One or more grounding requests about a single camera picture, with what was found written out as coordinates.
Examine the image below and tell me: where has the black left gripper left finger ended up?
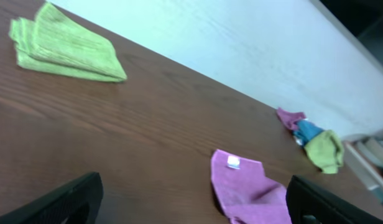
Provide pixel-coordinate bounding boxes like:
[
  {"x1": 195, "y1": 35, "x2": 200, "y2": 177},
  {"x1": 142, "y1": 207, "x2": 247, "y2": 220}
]
[{"x1": 0, "y1": 172, "x2": 104, "y2": 224}]

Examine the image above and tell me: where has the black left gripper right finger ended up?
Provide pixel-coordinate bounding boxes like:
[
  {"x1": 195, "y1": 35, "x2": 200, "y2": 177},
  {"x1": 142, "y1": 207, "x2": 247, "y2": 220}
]
[{"x1": 286, "y1": 175, "x2": 383, "y2": 224}]

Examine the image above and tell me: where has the pink microfiber cloth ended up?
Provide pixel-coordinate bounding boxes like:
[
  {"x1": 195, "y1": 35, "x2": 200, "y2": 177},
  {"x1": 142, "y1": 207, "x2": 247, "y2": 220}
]
[{"x1": 211, "y1": 149, "x2": 291, "y2": 224}]

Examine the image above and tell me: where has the crumpled green cloth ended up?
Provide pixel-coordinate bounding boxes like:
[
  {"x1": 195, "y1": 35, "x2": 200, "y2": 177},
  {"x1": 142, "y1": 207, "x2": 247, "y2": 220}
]
[{"x1": 304, "y1": 130, "x2": 344, "y2": 174}]

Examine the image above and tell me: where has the crumpled blue cloth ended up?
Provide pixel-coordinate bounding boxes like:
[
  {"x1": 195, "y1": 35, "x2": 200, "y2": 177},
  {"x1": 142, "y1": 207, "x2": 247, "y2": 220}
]
[{"x1": 293, "y1": 119, "x2": 324, "y2": 146}]

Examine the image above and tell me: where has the crumpled purple cloth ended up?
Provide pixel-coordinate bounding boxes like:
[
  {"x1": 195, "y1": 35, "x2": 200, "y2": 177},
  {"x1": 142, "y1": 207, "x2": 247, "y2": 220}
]
[{"x1": 276, "y1": 108, "x2": 307, "y2": 131}]

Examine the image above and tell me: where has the folded light green cloth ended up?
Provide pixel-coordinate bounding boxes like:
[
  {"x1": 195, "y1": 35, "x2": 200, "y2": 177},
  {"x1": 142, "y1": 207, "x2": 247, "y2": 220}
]
[{"x1": 9, "y1": 2, "x2": 127, "y2": 83}]

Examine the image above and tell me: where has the grey shelf rack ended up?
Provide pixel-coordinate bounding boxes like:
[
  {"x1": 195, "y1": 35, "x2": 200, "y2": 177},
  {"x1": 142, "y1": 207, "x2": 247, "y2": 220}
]
[{"x1": 343, "y1": 136, "x2": 383, "y2": 206}]

